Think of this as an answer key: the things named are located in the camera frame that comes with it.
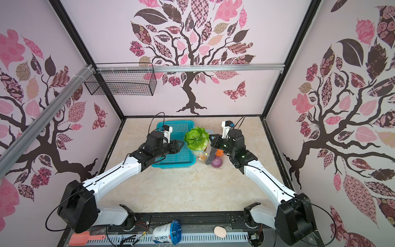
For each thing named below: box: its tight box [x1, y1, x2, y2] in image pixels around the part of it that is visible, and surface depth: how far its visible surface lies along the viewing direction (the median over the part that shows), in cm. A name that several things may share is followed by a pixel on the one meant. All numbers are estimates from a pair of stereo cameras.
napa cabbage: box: [184, 126, 210, 151], surface depth 79 cm
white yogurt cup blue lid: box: [152, 219, 182, 246], surface depth 66 cm
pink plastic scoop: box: [68, 231, 106, 246], surface depth 70 cm
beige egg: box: [213, 225, 227, 238], surface depth 71 cm
